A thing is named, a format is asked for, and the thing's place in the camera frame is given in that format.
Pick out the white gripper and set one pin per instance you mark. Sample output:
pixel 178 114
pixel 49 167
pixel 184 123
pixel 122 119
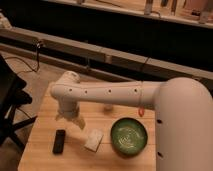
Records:
pixel 70 116

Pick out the black rectangular eraser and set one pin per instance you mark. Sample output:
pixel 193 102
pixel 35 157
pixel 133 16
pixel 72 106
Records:
pixel 59 142

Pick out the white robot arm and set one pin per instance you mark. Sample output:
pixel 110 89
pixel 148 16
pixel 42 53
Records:
pixel 183 109

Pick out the green ceramic bowl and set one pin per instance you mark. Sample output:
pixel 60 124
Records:
pixel 128 136

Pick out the wooden table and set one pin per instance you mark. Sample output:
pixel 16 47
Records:
pixel 38 155

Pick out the orange carrot toy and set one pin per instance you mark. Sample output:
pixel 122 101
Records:
pixel 141 111

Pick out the black office chair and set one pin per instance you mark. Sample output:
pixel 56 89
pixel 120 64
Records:
pixel 12 96

